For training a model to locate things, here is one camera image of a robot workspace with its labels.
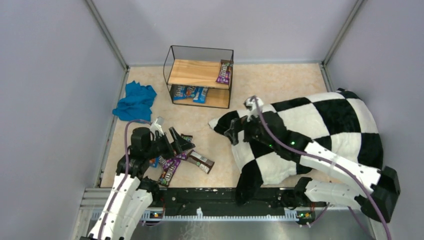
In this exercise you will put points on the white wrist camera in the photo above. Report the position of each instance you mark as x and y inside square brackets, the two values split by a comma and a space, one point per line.
[254, 106]
[158, 125]

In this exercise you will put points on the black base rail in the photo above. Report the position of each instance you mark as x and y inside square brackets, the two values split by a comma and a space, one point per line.
[221, 202]

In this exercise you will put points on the purple brown candy bag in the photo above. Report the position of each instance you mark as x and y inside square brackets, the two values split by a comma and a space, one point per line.
[202, 162]

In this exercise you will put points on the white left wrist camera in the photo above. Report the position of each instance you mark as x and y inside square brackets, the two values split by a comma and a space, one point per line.
[158, 125]

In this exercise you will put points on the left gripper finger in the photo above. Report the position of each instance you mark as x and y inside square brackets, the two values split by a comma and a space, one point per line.
[177, 138]
[181, 145]

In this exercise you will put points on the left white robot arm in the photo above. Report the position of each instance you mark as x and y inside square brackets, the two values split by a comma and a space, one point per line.
[133, 192]

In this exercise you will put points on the blue crumpled cloth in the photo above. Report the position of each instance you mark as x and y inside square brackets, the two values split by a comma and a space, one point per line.
[137, 102]

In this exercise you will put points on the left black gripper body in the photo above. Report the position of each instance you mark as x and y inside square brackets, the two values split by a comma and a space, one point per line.
[168, 144]

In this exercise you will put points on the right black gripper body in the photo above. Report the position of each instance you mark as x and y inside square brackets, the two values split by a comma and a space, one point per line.
[241, 125]

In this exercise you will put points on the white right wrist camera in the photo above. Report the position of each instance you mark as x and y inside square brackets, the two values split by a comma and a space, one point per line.
[254, 106]

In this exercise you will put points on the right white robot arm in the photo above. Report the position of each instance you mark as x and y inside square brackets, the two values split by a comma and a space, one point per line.
[373, 191]

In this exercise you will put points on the blue candy bag in shelf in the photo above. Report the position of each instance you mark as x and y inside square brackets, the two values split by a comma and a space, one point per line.
[191, 91]
[180, 92]
[200, 95]

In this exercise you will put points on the black white checkered pillow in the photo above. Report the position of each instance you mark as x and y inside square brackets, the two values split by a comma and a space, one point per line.
[339, 121]

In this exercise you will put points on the black wire wooden shelf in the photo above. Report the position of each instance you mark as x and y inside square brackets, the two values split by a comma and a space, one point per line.
[194, 66]

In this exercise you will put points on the purple candy bag on shelf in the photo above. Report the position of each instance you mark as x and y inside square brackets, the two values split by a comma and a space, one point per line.
[225, 72]

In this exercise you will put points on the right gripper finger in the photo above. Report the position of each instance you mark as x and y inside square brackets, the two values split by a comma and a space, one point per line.
[238, 123]
[232, 135]

